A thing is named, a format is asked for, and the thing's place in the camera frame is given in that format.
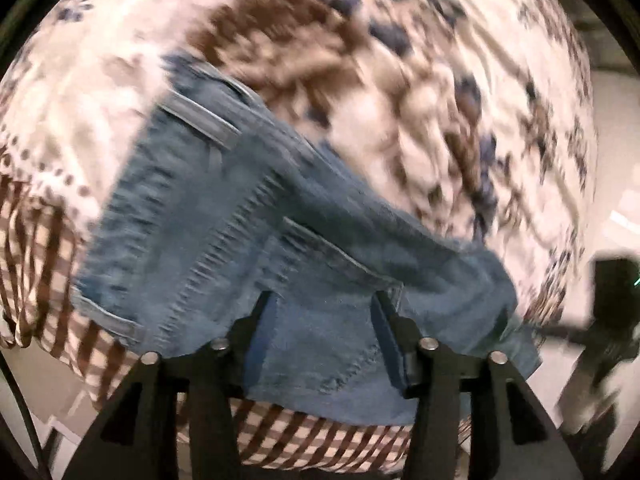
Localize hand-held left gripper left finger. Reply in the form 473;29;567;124
62;290;279;480

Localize blue denim pants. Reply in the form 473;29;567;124
70;52;544;429

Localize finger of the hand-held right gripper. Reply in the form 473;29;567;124
525;322;595;347

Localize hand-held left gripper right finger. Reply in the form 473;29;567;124
371;289;584;480

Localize white floral blanket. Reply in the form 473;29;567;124
0;0;601;343

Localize person's right hand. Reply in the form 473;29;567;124
556;352;621;435

